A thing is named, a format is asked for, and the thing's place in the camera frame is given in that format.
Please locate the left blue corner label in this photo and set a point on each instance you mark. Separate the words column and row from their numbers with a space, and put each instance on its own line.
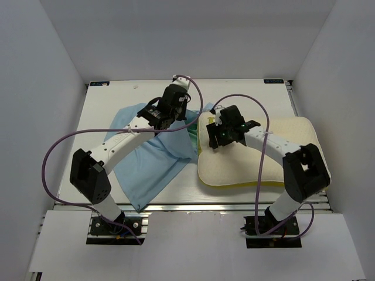
column 99, row 83

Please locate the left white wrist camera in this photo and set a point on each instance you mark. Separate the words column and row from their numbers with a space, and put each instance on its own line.
column 181, row 82

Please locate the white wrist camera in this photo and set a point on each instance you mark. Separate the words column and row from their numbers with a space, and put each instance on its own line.
column 181, row 82
column 216, row 111

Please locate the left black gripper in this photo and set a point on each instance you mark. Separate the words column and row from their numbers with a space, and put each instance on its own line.
column 181, row 116

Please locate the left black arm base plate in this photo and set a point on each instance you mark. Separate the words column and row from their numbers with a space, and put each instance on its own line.
column 102, row 233

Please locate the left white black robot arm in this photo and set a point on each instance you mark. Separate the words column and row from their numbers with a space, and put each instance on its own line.
column 90, row 169

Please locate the blue corner label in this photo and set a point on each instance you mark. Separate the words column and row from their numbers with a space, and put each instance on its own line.
column 273, row 81
column 99, row 83

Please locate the cream yellow-edged pillow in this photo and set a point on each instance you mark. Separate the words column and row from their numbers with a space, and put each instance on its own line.
column 235, row 164

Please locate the right blue corner label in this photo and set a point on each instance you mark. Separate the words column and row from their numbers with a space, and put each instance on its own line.
column 273, row 81

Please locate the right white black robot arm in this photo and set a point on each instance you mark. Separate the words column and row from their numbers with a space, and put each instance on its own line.
column 304, row 169

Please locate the aluminium table front rail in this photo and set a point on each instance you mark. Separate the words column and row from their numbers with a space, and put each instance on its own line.
column 200, row 207

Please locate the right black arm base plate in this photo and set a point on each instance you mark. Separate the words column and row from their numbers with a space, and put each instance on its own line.
column 283, row 237

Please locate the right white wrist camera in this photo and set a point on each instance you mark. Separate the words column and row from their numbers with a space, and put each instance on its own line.
column 216, row 111

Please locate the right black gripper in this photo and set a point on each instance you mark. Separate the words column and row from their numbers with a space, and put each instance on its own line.
column 213, row 130

